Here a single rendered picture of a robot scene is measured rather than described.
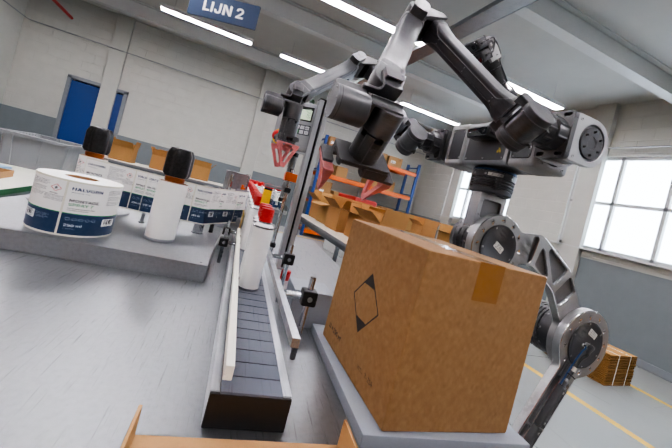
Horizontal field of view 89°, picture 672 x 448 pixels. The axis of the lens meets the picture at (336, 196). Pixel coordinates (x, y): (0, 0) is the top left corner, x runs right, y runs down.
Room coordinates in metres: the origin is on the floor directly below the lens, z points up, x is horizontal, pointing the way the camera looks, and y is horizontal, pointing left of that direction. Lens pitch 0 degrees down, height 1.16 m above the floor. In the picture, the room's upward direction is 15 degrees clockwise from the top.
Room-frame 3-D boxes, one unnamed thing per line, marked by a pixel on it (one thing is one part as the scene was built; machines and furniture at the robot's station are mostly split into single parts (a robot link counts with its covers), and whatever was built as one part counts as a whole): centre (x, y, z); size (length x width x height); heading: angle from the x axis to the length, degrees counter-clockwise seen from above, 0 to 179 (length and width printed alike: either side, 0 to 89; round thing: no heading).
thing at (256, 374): (1.24, 0.26, 0.86); 1.65 x 0.08 x 0.04; 16
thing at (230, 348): (0.96, 0.22, 0.91); 1.07 x 0.01 x 0.02; 16
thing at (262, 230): (0.85, 0.15, 0.98); 0.05 x 0.05 x 0.20
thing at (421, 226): (5.77, -1.54, 0.97); 0.43 x 0.39 x 0.37; 108
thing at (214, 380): (1.24, 0.26, 0.85); 1.65 x 0.11 x 0.05; 16
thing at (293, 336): (0.98, 0.15, 0.96); 1.07 x 0.01 x 0.01; 16
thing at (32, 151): (2.53, 2.13, 0.91); 0.60 x 0.40 x 0.22; 23
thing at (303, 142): (1.37, 0.21, 1.38); 0.17 x 0.10 x 0.19; 71
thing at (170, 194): (1.09, 0.51, 1.03); 0.09 x 0.09 x 0.30
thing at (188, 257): (1.24, 0.73, 0.86); 0.80 x 0.67 x 0.05; 16
